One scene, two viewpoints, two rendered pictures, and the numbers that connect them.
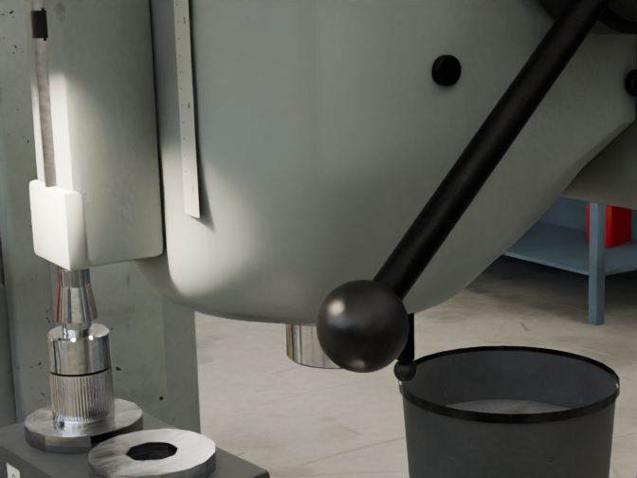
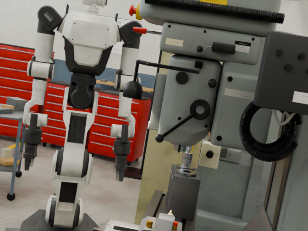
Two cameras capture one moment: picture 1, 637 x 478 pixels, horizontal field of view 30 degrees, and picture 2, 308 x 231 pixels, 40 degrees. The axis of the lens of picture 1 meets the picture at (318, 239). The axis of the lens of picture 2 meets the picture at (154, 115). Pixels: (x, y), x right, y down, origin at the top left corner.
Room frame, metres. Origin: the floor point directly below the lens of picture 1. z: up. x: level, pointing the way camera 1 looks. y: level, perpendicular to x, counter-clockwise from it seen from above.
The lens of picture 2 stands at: (-0.80, -0.89, 1.60)
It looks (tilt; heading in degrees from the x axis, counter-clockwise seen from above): 7 degrees down; 38
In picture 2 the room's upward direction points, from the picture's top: 9 degrees clockwise
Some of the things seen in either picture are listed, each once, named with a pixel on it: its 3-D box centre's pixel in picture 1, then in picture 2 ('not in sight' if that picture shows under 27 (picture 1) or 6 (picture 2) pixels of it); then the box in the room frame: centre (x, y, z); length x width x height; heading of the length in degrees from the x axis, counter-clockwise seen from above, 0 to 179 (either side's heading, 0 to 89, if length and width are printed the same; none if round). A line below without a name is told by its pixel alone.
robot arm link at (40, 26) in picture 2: not in sight; (47, 20); (0.58, 0.97, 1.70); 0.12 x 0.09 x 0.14; 49
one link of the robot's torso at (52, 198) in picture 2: not in sight; (64, 211); (0.77, 0.86, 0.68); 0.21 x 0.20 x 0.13; 50
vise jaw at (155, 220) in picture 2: not in sight; (147, 228); (0.35, -0.04, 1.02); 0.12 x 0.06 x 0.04; 34
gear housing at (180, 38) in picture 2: not in sight; (209, 45); (0.53, -0.04, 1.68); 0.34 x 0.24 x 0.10; 122
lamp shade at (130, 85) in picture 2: not in sight; (133, 89); (0.38, 0.15, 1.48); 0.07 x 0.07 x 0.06
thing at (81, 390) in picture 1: (81, 379); (186, 160); (0.87, 0.18, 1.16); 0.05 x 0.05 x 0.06
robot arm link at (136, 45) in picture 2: not in sight; (131, 35); (0.91, 0.69, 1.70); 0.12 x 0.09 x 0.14; 50
